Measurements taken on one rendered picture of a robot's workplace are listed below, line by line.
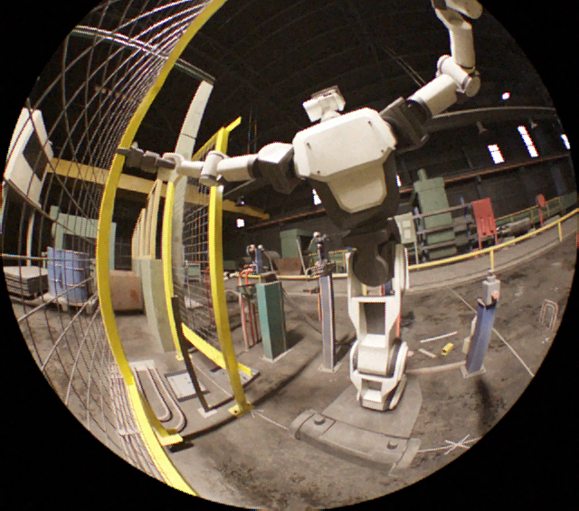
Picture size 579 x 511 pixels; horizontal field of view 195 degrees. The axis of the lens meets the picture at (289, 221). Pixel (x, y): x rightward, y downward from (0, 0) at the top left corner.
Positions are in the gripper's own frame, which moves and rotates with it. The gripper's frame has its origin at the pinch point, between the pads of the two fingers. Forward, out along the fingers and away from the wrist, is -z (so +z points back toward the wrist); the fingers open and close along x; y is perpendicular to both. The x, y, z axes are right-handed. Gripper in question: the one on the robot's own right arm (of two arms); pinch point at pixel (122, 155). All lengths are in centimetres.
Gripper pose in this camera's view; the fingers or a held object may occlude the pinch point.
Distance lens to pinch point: 86.8
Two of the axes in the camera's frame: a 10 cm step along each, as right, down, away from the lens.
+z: 6.0, 1.2, 7.9
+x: 8.0, -1.9, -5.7
